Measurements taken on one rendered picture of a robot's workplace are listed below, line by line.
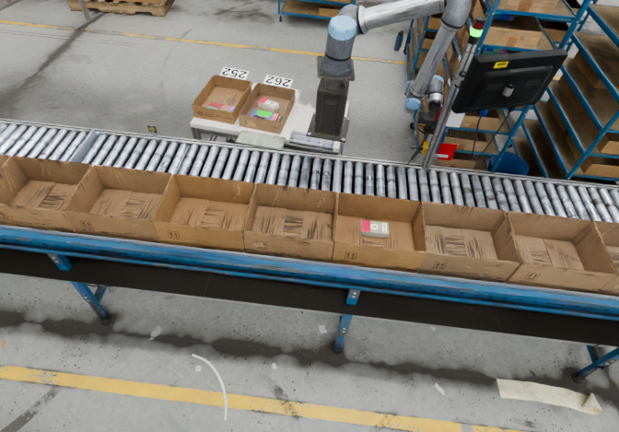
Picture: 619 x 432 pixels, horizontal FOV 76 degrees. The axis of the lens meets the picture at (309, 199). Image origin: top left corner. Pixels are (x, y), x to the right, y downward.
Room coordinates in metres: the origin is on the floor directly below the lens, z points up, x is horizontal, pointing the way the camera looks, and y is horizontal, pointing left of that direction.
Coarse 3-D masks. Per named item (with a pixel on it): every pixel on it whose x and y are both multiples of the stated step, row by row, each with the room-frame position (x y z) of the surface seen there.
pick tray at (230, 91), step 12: (216, 84) 2.48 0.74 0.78; (228, 84) 2.47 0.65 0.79; (240, 84) 2.45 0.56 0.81; (204, 96) 2.30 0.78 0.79; (216, 96) 2.36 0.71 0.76; (228, 96) 2.37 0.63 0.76; (240, 96) 2.38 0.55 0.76; (204, 108) 2.10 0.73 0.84; (240, 108) 2.21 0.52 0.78; (216, 120) 2.09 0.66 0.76; (228, 120) 2.07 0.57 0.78
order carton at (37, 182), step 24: (24, 168) 1.32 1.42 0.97; (48, 168) 1.32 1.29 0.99; (72, 168) 1.31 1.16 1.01; (0, 192) 1.16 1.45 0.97; (24, 192) 1.24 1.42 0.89; (48, 192) 1.25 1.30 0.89; (72, 192) 1.26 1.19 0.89; (0, 216) 1.03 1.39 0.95; (24, 216) 1.03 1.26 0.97; (48, 216) 1.02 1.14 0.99
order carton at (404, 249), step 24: (336, 216) 1.11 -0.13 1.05; (360, 216) 1.26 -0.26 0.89; (384, 216) 1.25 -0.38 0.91; (408, 216) 1.25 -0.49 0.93; (336, 240) 1.10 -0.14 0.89; (360, 240) 1.11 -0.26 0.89; (384, 240) 1.12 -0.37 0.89; (408, 240) 1.13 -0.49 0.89; (360, 264) 0.97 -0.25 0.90; (384, 264) 0.96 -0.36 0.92; (408, 264) 0.96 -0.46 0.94
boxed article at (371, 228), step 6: (366, 222) 1.20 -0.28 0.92; (372, 222) 1.20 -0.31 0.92; (378, 222) 1.20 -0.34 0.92; (384, 222) 1.21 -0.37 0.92; (360, 228) 1.18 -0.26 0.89; (366, 228) 1.16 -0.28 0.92; (372, 228) 1.16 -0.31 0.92; (378, 228) 1.16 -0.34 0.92; (384, 228) 1.17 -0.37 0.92; (366, 234) 1.14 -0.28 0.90; (372, 234) 1.14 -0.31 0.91; (378, 234) 1.14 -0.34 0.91; (384, 234) 1.14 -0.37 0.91
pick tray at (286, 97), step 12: (264, 84) 2.42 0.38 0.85; (252, 96) 2.32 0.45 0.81; (264, 96) 2.41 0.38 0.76; (276, 96) 2.40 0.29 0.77; (288, 96) 2.39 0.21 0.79; (252, 108) 2.25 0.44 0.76; (288, 108) 2.20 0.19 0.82; (240, 120) 2.05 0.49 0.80; (252, 120) 2.04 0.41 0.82; (264, 120) 2.02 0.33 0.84; (276, 132) 2.01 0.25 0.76
